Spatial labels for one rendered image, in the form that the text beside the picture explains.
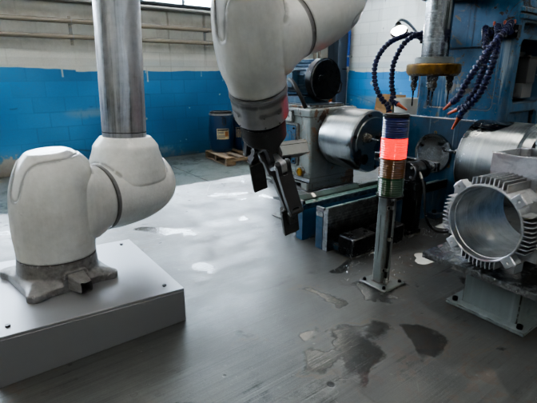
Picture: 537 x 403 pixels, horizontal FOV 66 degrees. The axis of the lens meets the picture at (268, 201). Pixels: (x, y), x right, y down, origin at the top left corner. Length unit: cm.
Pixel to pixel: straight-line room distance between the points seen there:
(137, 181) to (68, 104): 552
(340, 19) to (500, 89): 111
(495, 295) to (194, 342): 64
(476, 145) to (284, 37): 90
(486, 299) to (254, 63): 72
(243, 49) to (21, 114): 591
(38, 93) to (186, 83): 213
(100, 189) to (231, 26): 50
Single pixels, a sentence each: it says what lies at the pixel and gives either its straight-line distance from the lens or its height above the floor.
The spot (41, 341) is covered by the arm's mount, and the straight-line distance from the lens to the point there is 85.
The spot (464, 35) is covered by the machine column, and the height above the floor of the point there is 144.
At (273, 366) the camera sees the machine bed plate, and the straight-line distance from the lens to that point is 80.
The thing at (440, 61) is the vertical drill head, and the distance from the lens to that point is 157.
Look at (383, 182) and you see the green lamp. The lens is 99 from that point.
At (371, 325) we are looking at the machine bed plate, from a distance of 93.
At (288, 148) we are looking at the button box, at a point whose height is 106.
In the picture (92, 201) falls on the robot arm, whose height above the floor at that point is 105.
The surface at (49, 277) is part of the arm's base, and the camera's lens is 94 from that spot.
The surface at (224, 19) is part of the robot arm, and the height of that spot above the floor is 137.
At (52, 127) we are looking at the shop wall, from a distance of 647.
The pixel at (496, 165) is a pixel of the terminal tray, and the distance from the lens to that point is 100.
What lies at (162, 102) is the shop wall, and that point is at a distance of 689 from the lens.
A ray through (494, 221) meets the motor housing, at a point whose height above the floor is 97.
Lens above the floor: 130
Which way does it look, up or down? 17 degrees down
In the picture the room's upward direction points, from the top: straight up
